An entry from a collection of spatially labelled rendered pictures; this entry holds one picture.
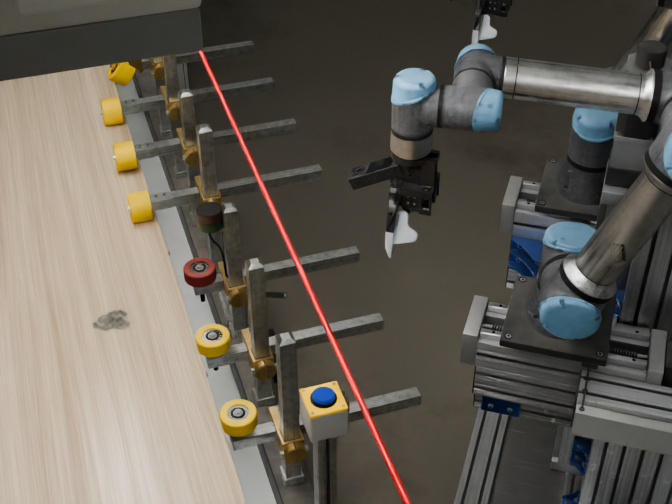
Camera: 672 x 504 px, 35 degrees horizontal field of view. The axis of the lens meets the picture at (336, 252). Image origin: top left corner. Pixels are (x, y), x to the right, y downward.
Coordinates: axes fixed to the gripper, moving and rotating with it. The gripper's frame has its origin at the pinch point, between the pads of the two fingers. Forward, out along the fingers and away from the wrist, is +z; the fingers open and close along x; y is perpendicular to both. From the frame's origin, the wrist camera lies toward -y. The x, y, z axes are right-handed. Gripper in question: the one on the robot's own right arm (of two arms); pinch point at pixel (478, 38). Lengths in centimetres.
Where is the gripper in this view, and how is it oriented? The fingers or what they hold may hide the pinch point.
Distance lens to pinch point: 275.8
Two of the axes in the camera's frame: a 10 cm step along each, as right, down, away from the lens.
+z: 0.1, 7.8, 6.3
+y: 9.6, 1.8, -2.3
